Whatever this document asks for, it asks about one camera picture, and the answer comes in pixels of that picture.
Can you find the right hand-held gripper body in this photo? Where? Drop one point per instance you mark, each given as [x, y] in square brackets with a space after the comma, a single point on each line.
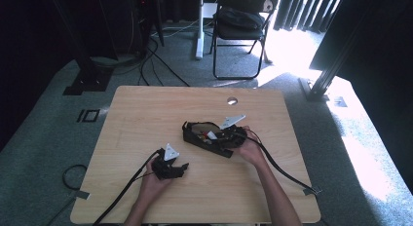
[235, 136]

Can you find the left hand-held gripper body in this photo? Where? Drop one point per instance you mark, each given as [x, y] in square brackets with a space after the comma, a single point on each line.
[164, 167]

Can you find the black pencil case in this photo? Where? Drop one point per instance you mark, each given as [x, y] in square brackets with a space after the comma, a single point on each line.
[195, 142]

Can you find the person's right hand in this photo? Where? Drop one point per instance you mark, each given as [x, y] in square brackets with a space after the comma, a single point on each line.
[251, 151]

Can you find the person's left hand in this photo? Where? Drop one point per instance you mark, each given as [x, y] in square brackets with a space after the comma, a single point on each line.
[151, 187]

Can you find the grey tape strip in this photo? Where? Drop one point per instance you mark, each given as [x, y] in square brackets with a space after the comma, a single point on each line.
[81, 195]

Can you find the grey tape piece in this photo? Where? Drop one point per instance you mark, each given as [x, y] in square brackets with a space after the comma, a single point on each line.
[312, 191]

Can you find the black folding chair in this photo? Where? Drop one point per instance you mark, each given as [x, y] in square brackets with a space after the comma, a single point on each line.
[238, 32]

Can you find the white desk leg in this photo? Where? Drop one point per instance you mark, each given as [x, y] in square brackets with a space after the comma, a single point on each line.
[199, 31]

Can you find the black bag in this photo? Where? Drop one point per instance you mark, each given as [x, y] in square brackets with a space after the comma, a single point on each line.
[240, 18]

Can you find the black computer tower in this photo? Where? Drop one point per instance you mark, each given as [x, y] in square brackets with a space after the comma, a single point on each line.
[146, 21]

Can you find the dark curtain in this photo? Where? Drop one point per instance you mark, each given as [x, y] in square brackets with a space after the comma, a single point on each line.
[302, 10]

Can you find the black metal frame stand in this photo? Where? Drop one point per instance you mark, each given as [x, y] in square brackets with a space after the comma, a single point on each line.
[328, 70]

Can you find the black stand with base plate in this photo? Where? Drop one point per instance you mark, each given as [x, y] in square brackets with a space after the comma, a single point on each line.
[89, 78]

